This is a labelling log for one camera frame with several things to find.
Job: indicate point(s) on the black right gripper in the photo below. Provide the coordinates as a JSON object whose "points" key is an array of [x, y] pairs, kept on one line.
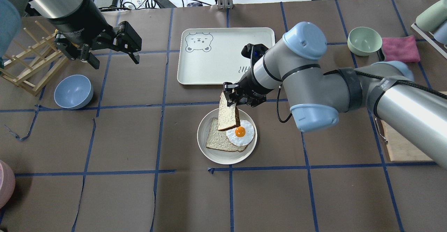
{"points": [[248, 84]]}

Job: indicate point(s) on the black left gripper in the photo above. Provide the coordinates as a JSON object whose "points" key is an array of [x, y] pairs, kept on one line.
{"points": [[79, 23]]}

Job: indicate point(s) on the bread slice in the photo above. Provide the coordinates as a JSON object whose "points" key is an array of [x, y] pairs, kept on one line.
{"points": [[217, 140], [228, 116]]}

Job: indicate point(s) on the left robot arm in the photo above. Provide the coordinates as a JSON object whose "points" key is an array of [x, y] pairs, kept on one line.
{"points": [[12, 11]]}

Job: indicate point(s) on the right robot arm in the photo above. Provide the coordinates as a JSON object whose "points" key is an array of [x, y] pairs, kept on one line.
{"points": [[386, 89]]}

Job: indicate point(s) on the bread slice on plate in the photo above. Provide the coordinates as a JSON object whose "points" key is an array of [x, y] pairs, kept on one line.
{"points": [[217, 140]]}

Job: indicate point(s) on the cream round plate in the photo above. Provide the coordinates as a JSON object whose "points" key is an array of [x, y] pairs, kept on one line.
{"points": [[223, 157]]}

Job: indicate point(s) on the fried egg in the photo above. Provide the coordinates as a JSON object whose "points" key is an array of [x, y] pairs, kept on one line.
{"points": [[242, 135]]}

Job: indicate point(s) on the cream bear serving tray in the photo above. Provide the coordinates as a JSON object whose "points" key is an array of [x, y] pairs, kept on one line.
{"points": [[212, 56]]}

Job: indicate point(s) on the blue bowl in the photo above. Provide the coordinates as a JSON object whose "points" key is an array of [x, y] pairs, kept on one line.
{"points": [[74, 92]]}

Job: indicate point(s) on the wooden dish rack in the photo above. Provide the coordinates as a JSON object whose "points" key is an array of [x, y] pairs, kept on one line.
{"points": [[36, 64]]}

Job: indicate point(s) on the green bowl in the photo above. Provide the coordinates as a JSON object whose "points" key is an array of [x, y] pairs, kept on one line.
{"points": [[364, 41]]}

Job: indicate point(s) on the pink bowl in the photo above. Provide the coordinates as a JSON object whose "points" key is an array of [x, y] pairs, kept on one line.
{"points": [[7, 183]]}

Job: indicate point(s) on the wooden cutting board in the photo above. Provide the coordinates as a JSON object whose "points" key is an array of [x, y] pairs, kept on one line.
{"points": [[401, 144]]}

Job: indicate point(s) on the pink cloth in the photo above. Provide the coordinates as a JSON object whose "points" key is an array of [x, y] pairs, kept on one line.
{"points": [[403, 49]]}

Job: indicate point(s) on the white rack with cups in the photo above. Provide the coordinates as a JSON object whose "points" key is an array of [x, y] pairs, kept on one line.
{"points": [[431, 25]]}

